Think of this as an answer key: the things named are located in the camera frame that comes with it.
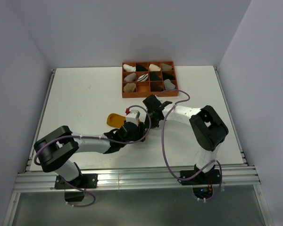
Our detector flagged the mustard yellow sock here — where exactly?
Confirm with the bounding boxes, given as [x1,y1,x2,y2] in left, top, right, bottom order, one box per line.
[107,113,126,129]

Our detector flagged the dark brown sock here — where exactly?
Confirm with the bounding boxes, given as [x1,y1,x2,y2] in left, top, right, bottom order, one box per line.
[150,82,164,92]

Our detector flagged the grey sock black stripes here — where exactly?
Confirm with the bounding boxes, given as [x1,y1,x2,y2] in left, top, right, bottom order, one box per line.
[164,79,177,90]

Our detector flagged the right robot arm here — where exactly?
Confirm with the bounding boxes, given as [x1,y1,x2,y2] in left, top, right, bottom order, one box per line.
[143,95,229,184]

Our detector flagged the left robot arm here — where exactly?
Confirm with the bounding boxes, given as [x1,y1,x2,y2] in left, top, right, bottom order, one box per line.
[34,122,149,188]

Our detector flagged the dark green rolled sock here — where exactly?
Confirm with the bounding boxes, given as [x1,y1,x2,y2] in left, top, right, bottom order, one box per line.
[150,72,162,81]

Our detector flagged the orange compartment tray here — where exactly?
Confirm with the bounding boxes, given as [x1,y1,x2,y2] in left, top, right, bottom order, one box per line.
[122,61,178,98]

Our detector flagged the white black striped rolled sock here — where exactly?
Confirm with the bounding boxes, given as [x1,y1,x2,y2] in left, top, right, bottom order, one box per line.
[137,73,149,82]

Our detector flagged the beige rolled sock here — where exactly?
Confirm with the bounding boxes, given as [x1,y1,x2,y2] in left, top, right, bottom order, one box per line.
[123,83,136,93]

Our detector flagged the black rolled sock right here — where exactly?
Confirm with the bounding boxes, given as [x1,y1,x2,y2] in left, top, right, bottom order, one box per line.
[162,72,176,81]

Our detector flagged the grey rolled sock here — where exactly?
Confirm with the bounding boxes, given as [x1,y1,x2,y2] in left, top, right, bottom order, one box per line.
[124,72,136,82]

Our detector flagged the cream rolled sock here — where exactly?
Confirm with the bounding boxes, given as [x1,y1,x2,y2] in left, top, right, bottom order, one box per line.
[149,64,161,72]

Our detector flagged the taupe rolled sock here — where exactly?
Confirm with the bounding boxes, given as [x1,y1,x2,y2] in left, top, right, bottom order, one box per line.
[160,63,173,71]

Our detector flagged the black rolled sock top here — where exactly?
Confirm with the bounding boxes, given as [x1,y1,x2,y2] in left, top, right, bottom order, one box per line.
[136,64,148,72]

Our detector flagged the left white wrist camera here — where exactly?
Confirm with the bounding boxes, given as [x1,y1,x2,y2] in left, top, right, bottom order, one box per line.
[125,108,140,126]

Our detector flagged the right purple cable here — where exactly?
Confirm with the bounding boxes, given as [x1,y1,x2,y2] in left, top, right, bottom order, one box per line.
[155,90,224,201]

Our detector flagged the purple cable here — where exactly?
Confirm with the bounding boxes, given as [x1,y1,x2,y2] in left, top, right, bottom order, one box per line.
[33,105,152,208]
[155,90,224,201]

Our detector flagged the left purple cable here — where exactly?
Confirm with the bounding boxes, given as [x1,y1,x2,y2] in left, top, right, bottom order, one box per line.
[33,105,152,208]

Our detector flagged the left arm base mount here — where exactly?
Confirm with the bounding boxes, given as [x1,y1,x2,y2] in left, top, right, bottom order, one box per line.
[54,173,98,204]

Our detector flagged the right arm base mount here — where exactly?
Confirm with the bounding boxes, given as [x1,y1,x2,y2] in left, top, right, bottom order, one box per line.
[177,167,223,202]

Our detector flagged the aluminium frame rail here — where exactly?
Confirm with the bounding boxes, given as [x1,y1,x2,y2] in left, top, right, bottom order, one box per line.
[3,165,274,226]

